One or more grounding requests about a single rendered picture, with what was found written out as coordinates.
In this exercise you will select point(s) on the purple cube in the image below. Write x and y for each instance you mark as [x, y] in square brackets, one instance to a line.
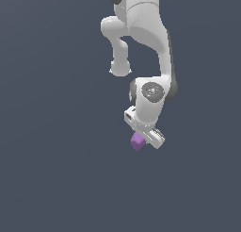
[137, 142]

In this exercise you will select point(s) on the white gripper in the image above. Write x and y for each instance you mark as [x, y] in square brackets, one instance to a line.
[147, 132]

